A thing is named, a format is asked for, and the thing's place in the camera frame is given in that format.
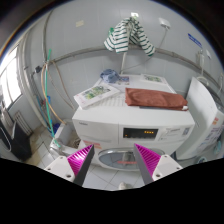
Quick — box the white wall socket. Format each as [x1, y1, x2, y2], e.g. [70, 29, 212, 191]
[159, 18, 171, 29]

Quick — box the blue crumpled cloth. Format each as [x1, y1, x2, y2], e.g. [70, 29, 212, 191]
[100, 69, 120, 83]

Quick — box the white top-load washing machine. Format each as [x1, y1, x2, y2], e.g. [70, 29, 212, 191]
[176, 78, 224, 160]

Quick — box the small printed leaflet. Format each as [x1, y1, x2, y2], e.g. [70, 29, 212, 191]
[141, 74, 167, 84]

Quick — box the black bag on floor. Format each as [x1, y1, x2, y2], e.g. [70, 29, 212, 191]
[0, 119, 32, 162]

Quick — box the green hose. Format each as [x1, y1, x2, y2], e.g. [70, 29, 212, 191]
[44, 49, 62, 149]

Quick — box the horizontal grey wall pipe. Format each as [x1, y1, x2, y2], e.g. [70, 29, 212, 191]
[46, 44, 222, 88]

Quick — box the green white striped garment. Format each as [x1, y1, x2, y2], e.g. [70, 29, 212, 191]
[104, 17, 155, 56]

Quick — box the white front-load washing machine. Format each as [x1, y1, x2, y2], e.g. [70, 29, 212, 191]
[73, 75, 195, 171]

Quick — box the window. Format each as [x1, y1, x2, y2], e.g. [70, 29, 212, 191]
[0, 47, 21, 107]

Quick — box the illustrated white booklet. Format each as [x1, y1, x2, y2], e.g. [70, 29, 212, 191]
[74, 84, 119, 109]

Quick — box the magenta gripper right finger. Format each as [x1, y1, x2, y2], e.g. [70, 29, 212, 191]
[133, 144, 182, 185]

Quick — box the brown folded towel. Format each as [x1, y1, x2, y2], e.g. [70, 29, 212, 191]
[125, 88, 188, 111]

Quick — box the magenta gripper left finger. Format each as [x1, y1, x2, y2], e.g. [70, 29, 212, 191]
[45, 145, 95, 186]

